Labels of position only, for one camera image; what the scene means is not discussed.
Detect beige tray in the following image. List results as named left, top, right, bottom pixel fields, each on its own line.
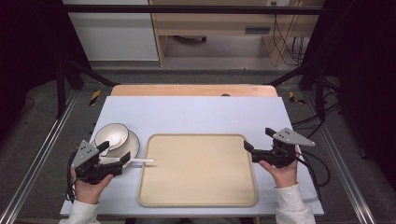
left=136, top=133, right=259, bottom=209

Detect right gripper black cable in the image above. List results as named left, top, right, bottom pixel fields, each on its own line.
left=293, top=148, right=332, bottom=201

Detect yellow black tape strip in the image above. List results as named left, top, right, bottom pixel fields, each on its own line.
left=88, top=89, right=103, bottom=107
left=287, top=90, right=306, bottom=105

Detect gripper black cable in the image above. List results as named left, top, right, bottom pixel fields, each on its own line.
left=293, top=148, right=332, bottom=201
left=64, top=148, right=79, bottom=203

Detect white chopstick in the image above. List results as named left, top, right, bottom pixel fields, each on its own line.
left=98, top=159, right=148, bottom=165
left=98, top=157, right=155, bottom=163

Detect wall power socket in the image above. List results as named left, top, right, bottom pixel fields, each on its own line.
left=265, top=0, right=291, bottom=7

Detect person's left hand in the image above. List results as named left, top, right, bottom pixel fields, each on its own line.
left=70, top=169, right=115, bottom=205

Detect white cabinet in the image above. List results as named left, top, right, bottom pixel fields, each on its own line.
left=61, top=0, right=160, bottom=63

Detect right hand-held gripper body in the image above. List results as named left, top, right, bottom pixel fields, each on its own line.
left=257, top=127, right=317, bottom=169

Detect aluminium rail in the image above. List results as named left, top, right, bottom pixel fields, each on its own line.
left=0, top=89, right=80, bottom=224
left=302, top=91, right=378, bottom=224

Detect black hanging cables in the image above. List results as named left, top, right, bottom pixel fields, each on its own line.
left=272, top=13, right=308, bottom=67

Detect black horizontal bar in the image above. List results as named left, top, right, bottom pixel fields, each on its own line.
left=61, top=4, right=325, bottom=15

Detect dark curtain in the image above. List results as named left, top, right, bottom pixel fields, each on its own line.
left=0, top=0, right=92, bottom=143
left=301, top=0, right=396, bottom=183

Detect black floor cables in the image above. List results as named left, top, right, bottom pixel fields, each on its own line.
left=290, top=77, right=344, bottom=139

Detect wooden desk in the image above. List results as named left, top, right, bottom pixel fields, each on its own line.
left=148, top=0, right=325, bottom=67

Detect black metal stand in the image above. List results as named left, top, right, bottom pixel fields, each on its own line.
left=55, top=60, right=121, bottom=119
left=263, top=61, right=329, bottom=123

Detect person's right hand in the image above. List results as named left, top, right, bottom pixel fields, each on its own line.
left=258, top=145, right=300, bottom=189

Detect white bowl dark rim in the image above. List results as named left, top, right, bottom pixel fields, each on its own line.
left=93, top=122, right=131, bottom=151

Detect wooden table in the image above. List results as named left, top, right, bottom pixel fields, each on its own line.
left=109, top=84, right=279, bottom=98

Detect white plate dark rim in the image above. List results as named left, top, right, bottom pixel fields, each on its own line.
left=91, top=129, right=141, bottom=169

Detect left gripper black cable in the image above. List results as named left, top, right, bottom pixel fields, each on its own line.
left=64, top=148, right=79, bottom=203

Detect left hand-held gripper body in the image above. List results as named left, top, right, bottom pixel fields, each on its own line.
left=70, top=139, right=117, bottom=185

